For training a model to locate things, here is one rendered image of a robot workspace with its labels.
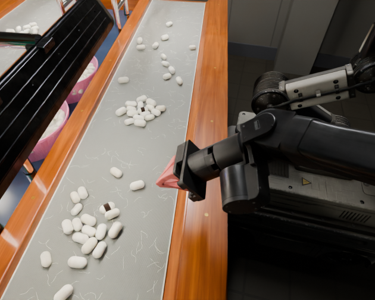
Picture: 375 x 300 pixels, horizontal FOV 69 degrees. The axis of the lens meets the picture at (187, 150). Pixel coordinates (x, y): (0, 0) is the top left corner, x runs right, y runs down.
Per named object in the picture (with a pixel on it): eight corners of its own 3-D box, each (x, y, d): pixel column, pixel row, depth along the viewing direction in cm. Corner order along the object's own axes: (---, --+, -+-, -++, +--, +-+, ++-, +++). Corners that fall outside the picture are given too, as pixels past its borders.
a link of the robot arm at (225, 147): (258, 139, 48) (241, 123, 44) (264, 174, 44) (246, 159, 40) (224, 153, 51) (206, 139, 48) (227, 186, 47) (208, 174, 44)
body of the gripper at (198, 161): (173, 185, 46) (209, 171, 42) (181, 141, 53) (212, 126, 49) (197, 203, 49) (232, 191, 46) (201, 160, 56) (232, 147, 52)
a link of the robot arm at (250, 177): (296, 135, 45) (272, 108, 40) (315, 200, 39) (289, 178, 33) (234, 161, 51) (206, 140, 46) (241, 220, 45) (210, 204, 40)
